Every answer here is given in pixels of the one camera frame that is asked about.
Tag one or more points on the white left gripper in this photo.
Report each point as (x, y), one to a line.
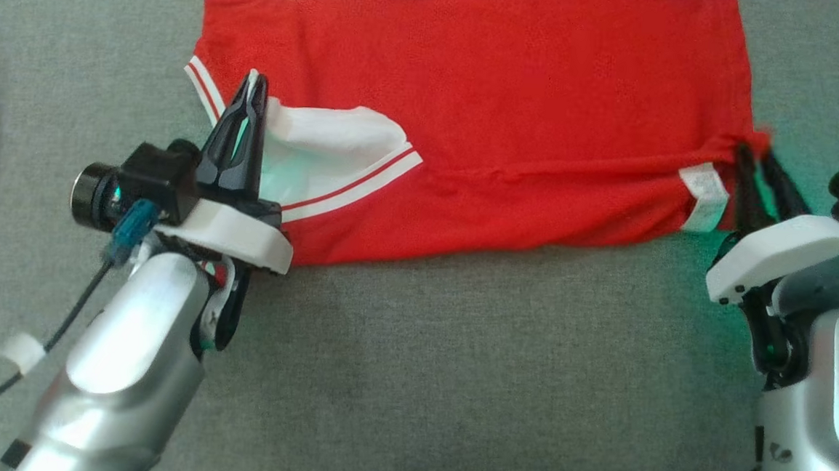
(237, 235)

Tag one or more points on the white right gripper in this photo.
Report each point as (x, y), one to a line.
(775, 254)

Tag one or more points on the red and white jersey shirt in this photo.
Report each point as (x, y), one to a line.
(507, 110)

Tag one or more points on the grey fabric sofa seat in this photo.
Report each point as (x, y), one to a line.
(454, 376)

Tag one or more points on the blue left camera connector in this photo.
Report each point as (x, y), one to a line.
(132, 229)

